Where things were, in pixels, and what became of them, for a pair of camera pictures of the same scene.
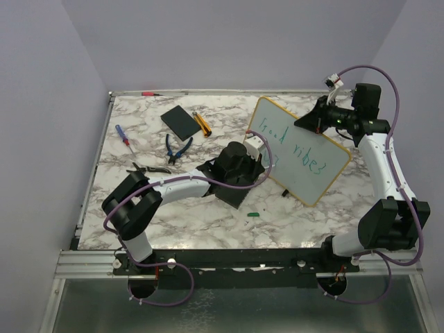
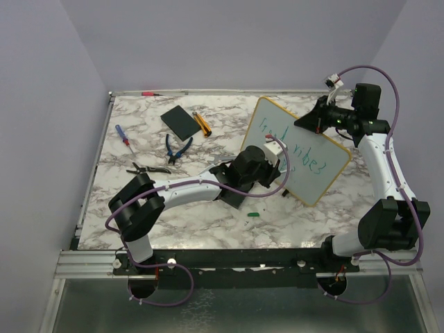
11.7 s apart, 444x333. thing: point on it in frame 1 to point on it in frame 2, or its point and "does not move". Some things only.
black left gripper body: (248, 168) to (266, 171)
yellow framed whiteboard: (304, 162) does not move
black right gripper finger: (312, 121) does not move
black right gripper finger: (309, 116) does not move
